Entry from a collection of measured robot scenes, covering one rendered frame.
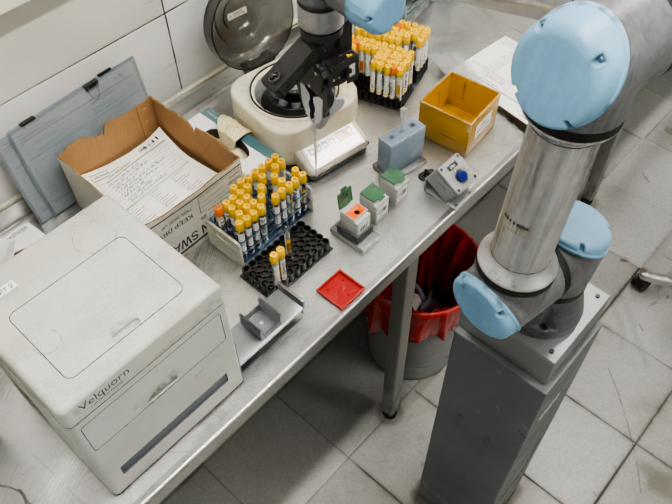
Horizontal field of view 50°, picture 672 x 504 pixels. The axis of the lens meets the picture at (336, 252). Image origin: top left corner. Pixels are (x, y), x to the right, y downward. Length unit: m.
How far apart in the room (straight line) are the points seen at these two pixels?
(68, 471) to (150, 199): 0.55
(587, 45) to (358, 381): 1.67
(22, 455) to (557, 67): 1.02
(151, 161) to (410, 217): 0.56
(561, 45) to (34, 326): 0.76
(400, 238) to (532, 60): 0.75
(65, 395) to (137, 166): 0.70
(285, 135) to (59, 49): 0.47
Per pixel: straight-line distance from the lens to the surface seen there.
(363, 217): 1.41
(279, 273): 1.35
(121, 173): 1.58
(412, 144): 1.56
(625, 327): 2.55
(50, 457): 1.32
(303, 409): 2.24
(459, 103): 1.75
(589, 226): 1.15
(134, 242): 1.12
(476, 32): 2.02
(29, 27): 1.47
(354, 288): 1.39
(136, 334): 1.02
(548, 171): 0.88
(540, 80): 0.79
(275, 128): 1.53
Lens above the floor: 2.01
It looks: 52 degrees down
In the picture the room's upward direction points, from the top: 1 degrees counter-clockwise
